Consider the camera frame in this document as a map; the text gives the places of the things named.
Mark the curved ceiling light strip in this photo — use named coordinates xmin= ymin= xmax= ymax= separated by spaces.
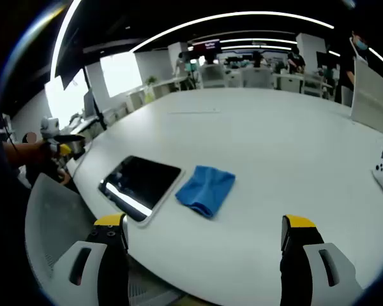
xmin=130 ymin=11 xmax=336 ymax=54

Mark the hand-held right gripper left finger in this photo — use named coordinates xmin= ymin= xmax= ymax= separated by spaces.
xmin=52 ymin=212 xmax=130 ymax=306

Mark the blue cleaning cloth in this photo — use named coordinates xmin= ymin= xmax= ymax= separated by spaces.
xmin=174 ymin=164 xmax=236 ymax=219

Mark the black stand pole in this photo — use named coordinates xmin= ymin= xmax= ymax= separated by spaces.
xmin=82 ymin=65 xmax=108 ymax=131

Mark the wall screen with red band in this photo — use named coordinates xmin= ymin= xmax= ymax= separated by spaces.
xmin=192 ymin=38 xmax=222 ymax=54

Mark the black tray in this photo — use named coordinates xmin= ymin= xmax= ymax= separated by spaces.
xmin=98 ymin=155 xmax=186 ymax=228

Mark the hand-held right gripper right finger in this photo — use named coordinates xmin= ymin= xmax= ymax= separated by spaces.
xmin=280 ymin=214 xmax=364 ymax=306

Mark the grey mesh office chair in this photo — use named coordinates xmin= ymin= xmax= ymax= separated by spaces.
xmin=24 ymin=173 xmax=183 ymax=306

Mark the white divider panel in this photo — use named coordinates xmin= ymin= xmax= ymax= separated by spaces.
xmin=350 ymin=59 xmax=383 ymax=141

